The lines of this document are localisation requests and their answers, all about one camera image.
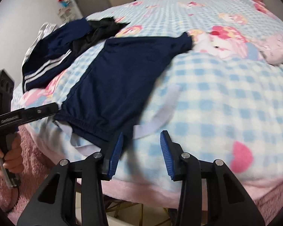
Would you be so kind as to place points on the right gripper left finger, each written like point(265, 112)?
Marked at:
point(54, 201)

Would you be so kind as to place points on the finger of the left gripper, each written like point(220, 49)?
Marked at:
point(40, 112)

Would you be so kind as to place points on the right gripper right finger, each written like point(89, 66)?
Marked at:
point(227, 200)

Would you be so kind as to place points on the navy striped shorts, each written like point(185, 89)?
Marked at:
point(111, 94)

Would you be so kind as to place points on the left hand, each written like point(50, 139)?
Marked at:
point(13, 159)

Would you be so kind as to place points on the pink fluffy robe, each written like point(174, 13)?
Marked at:
point(31, 165)

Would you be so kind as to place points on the navy striped jacket pile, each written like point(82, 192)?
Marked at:
point(48, 54)

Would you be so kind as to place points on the white garment at bedside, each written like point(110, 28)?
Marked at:
point(44, 31)

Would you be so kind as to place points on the blue checkered cartoon blanket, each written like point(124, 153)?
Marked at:
point(230, 104)

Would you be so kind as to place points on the black garment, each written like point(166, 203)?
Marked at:
point(99, 31)

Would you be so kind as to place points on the colourful toy on shelf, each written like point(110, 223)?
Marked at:
point(64, 3)

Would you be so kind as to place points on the folded pink cartoon garment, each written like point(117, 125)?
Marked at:
point(271, 49)

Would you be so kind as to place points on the white wire shelf rack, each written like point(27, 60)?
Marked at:
point(66, 14)

